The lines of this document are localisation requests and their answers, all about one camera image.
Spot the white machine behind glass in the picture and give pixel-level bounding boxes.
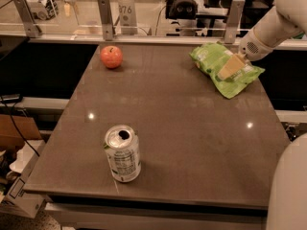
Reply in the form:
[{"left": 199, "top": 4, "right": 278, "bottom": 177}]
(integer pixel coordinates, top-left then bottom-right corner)
[{"left": 26, "top": 0, "right": 59, "bottom": 21}]

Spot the black cat-shaped object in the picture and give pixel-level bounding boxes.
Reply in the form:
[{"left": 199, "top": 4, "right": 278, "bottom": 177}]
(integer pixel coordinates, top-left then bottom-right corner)
[{"left": 165, "top": 0, "right": 198, "bottom": 20}]

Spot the middle metal bracket post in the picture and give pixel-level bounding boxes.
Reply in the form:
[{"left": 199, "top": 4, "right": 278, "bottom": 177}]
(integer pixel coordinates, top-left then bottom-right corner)
[{"left": 97, "top": 0, "right": 115, "bottom": 41}]

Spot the red apple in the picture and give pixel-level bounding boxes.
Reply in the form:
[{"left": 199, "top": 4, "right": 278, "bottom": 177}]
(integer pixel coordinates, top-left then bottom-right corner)
[{"left": 100, "top": 46, "right": 123, "bottom": 69}]

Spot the white green soda can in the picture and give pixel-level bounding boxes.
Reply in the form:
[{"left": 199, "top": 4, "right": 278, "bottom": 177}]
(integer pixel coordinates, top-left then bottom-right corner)
[{"left": 103, "top": 125, "right": 141, "bottom": 183}]

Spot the green rice chip bag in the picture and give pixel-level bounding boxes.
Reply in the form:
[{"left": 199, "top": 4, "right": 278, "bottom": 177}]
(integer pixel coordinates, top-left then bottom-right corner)
[{"left": 189, "top": 43, "right": 265, "bottom": 99}]

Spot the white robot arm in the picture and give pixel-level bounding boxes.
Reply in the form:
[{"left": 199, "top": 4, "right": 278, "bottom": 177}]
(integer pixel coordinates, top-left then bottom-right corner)
[{"left": 238, "top": 0, "right": 307, "bottom": 230}]

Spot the metal bracket post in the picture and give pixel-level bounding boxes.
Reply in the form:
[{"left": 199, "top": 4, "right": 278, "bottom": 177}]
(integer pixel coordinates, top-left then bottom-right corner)
[
  {"left": 12, "top": 0, "right": 41, "bottom": 38},
  {"left": 97, "top": 0, "right": 115, "bottom": 41},
  {"left": 224, "top": 0, "right": 246, "bottom": 44}
]

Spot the black cable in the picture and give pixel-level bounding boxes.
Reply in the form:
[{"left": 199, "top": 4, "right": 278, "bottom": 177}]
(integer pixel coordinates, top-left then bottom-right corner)
[{"left": 0, "top": 94, "right": 41, "bottom": 158}]

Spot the right metal bracket post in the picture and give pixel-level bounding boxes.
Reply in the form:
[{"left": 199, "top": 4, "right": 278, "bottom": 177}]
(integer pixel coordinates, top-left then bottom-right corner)
[{"left": 224, "top": 0, "right": 246, "bottom": 44}]

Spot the cardboard box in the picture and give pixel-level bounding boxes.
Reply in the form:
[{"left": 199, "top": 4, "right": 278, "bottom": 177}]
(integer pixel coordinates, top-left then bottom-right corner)
[{"left": 0, "top": 114, "right": 41, "bottom": 151}]

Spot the white numbered sign 376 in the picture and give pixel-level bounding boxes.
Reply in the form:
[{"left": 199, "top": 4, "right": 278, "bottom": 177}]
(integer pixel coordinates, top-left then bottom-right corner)
[{"left": 117, "top": 0, "right": 137, "bottom": 35}]

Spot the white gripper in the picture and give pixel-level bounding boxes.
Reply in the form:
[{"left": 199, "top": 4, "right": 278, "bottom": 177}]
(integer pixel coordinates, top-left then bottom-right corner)
[{"left": 217, "top": 28, "right": 273, "bottom": 81}]

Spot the left metal bracket post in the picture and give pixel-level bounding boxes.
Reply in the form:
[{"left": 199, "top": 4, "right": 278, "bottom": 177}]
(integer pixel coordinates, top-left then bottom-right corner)
[{"left": 12, "top": 0, "right": 41, "bottom": 38}]

